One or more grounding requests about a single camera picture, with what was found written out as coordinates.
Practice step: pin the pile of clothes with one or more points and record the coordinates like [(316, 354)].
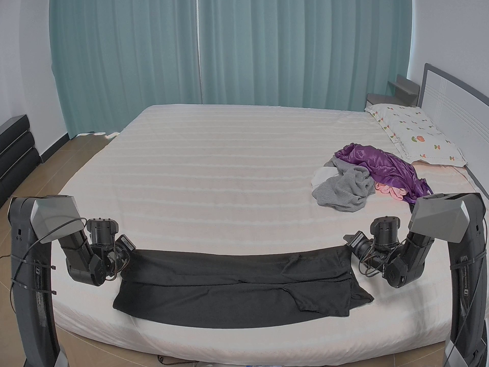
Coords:
[(347, 189)]

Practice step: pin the bed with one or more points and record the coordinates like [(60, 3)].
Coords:
[(229, 166)]

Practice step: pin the white printed pillow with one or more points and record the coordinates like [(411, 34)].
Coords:
[(416, 134)]

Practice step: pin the black chest of drawers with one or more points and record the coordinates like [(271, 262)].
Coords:
[(17, 151)]

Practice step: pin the black T-shirt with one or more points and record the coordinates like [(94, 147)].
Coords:
[(229, 285)]

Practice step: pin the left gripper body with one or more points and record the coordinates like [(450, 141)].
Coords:
[(127, 247)]

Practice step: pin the blue-green curtain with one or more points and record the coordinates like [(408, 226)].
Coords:
[(305, 40), (126, 52)]

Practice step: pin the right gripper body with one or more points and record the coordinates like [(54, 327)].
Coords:
[(361, 245)]

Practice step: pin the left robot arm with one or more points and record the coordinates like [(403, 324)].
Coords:
[(34, 281)]

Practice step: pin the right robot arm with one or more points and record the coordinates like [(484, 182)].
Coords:
[(462, 281)]

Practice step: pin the grey bedside table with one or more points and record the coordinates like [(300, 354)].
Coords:
[(405, 88)]

